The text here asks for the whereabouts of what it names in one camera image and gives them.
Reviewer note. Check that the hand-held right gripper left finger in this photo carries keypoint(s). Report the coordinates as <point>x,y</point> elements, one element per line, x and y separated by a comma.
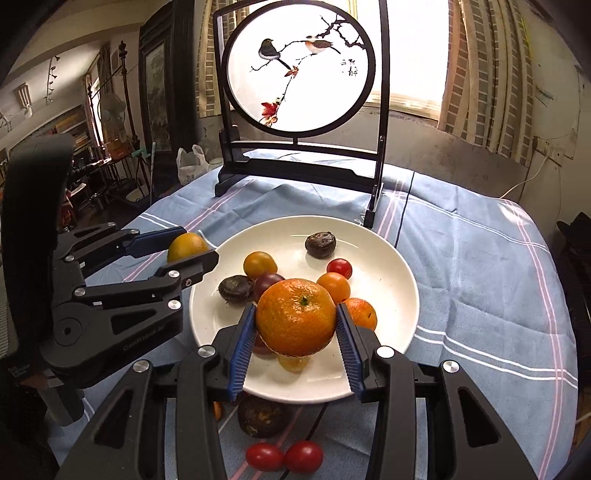
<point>242,350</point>

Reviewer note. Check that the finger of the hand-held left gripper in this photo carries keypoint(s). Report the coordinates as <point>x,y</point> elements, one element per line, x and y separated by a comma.
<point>184,274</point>
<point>157,240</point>

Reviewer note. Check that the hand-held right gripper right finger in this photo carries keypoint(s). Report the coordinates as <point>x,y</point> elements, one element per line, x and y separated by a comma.
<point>348,350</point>

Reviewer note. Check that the large yellow-green round fruit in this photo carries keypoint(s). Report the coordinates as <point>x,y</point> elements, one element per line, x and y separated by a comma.
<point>184,247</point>

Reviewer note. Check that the mandarin orange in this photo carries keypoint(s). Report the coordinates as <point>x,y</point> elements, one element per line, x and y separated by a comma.
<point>295,318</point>
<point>361,314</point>

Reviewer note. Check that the dark water chestnut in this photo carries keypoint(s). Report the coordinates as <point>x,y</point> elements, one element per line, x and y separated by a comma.
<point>234,288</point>
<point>263,415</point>
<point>320,244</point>

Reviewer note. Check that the orange-yellow round fruit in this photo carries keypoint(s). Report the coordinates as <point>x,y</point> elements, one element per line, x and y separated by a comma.
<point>333,286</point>

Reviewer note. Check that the red cherry tomato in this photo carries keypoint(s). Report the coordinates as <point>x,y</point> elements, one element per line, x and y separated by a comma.
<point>264,456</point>
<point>303,456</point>
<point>340,267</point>

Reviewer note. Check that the white round plate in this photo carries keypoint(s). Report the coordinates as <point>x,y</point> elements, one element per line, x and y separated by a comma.
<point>383,258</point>

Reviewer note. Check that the small orange tomato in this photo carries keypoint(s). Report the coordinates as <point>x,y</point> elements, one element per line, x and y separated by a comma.
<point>217,410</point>

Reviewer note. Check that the white plastic bag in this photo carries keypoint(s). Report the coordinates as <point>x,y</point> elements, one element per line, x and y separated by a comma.
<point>191,168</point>

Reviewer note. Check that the standing fan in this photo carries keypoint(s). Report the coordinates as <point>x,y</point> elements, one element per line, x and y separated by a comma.
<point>113,110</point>

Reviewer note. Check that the blue striped tablecloth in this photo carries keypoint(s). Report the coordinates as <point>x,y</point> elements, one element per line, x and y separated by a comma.
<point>461,258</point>

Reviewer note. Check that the dark framed standing panel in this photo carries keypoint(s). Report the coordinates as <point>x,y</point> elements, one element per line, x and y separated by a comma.
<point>159,83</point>

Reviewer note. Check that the dark wooden coat stand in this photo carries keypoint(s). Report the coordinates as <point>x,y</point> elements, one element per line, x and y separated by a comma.
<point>123,69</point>

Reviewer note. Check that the brick pattern curtain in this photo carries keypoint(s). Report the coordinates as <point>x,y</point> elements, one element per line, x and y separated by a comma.
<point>485,69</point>
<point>207,69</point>

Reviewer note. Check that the bird painting table screen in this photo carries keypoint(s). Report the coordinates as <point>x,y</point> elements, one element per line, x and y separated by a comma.
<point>295,69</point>

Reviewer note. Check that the black hat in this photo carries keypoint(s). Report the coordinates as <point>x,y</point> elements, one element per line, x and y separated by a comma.
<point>572,233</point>

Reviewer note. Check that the bright window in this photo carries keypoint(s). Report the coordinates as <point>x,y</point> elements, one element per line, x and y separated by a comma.
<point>415,46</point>

